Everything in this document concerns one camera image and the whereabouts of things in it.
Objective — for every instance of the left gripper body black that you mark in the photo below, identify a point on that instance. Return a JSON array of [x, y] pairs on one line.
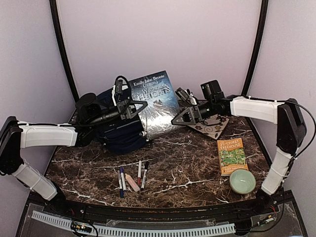
[[100, 117]]

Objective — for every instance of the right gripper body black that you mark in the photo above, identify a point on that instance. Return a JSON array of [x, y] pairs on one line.
[[208, 113]]

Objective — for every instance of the navy blue student backpack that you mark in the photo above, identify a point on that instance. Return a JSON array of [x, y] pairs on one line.
[[122, 136]]

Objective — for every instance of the Wuthering Heights blue book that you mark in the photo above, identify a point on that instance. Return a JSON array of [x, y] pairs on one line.
[[162, 103]]

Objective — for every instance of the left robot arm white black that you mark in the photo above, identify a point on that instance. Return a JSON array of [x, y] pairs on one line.
[[17, 135]]

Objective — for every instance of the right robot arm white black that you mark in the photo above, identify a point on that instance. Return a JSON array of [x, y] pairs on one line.
[[285, 117]]

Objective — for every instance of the square floral ceramic plate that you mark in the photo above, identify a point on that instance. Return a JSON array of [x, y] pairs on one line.
[[211, 127]]

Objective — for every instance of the orange Treehouse paperback book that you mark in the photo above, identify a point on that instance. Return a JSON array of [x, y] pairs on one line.
[[231, 156]]

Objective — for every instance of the white marker black cap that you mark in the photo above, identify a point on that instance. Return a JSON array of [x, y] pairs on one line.
[[145, 175]]

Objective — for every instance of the blue capped white pen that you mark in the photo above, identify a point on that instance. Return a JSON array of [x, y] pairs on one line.
[[123, 180]]

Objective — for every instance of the white marker red cap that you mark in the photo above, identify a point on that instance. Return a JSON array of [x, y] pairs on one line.
[[139, 172]]

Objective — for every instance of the grey slim pen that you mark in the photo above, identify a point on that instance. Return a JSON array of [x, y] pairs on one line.
[[120, 185]]

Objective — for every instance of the pale peach highlighter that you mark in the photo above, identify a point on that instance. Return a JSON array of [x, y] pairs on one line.
[[132, 183]]

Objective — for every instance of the pale green ceramic bowl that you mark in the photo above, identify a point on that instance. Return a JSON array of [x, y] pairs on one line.
[[242, 181]]

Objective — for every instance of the small green circuit board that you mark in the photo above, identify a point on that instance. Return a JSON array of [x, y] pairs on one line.
[[79, 227]]

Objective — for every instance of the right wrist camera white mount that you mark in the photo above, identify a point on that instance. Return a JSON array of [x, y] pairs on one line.
[[187, 96]]

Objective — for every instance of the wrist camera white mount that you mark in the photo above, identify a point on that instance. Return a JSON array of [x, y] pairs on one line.
[[117, 90], [187, 96]]

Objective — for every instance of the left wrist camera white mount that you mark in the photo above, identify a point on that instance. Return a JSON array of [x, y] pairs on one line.
[[117, 90]]

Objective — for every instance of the black curved front rail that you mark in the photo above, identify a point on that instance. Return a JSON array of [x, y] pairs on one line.
[[238, 211]]

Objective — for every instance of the right black frame post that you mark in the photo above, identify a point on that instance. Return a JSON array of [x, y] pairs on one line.
[[256, 47]]

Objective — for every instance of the black frame post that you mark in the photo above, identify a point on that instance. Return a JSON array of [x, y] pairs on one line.
[[256, 47], [62, 49]]

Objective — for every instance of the white slotted cable duct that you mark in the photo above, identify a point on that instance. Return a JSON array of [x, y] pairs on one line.
[[137, 229]]

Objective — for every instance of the left black frame post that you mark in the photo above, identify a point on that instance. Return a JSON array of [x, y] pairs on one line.
[[62, 49]]

